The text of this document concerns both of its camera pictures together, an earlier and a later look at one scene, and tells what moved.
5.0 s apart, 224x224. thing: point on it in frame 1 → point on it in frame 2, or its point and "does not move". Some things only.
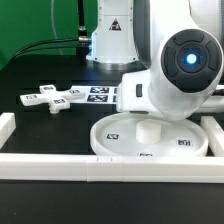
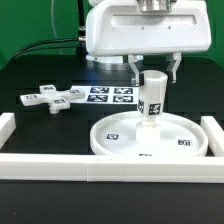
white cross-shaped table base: (48, 95) does not move
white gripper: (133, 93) → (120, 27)
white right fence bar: (215, 135) does not move
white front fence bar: (111, 168) does not move
